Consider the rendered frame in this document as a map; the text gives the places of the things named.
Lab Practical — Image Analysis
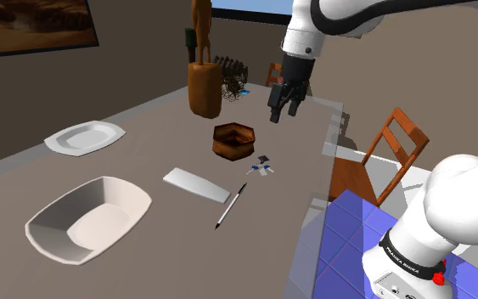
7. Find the brown hexagonal wooden bowl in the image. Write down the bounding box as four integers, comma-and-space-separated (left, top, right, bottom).
211, 121, 256, 162

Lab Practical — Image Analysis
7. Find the blue tiled robot stand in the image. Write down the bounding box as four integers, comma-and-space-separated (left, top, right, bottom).
312, 189, 478, 299

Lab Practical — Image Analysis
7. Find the dark framed landscape picture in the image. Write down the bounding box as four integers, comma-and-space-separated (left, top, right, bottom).
0, 0, 100, 60

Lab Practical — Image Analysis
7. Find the white shallow plate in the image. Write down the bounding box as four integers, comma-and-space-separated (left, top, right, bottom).
43, 120, 127, 157

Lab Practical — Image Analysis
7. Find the white flat remote control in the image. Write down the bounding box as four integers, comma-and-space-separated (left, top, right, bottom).
162, 166, 232, 205

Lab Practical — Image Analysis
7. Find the large white deep bowl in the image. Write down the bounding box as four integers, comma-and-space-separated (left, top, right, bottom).
25, 175, 154, 267

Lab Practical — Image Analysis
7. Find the dark wire basket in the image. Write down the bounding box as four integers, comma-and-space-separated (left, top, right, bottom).
212, 55, 250, 103

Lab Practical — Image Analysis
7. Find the brown wooden chair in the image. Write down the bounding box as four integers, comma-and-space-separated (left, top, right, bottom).
265, 62, 284, 88
329, 106, 430, 207

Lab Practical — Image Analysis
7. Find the small blue white toy figure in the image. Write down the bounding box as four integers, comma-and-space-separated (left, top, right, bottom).
246, 155, 276, 177

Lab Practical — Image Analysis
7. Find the white pen with black tip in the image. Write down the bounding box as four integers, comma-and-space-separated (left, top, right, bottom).
215, 182, 248, 230

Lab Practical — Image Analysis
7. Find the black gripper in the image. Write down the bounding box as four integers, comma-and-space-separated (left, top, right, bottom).
267, 54, 316, 124

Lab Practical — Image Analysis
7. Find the tall brown wooden sculpture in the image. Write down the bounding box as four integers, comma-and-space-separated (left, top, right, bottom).
187, 0, 223, 121

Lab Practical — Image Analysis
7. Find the window with blue sky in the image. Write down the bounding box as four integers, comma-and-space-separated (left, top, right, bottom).
211, 0, 295, 16

